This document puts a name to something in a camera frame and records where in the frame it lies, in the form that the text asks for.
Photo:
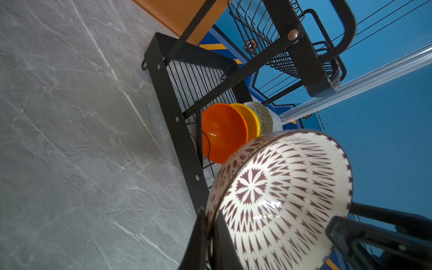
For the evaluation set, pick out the black wire dish rack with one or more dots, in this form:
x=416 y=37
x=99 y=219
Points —
x=188 y=79

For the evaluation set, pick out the orange bowl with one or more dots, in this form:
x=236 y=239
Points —
x=225 y=131

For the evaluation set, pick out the yellow bowl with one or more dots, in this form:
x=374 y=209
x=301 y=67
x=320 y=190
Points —
x=252 y=120

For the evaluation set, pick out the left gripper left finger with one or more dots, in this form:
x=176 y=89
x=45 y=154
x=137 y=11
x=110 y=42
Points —
x=195 y=257

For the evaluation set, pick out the white lattice pattern bowl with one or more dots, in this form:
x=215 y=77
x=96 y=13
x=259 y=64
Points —
x=277 y=194

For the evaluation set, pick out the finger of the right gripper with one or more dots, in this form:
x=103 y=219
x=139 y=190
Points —
x=367 y=247

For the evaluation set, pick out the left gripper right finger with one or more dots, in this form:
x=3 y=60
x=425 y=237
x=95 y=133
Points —
x=224 y=256

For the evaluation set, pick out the right aluminium corner post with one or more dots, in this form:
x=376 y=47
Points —
x=411 y=62

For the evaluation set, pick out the green geometric pattern bowl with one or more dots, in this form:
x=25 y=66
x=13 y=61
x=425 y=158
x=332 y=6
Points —
x=270 y=122

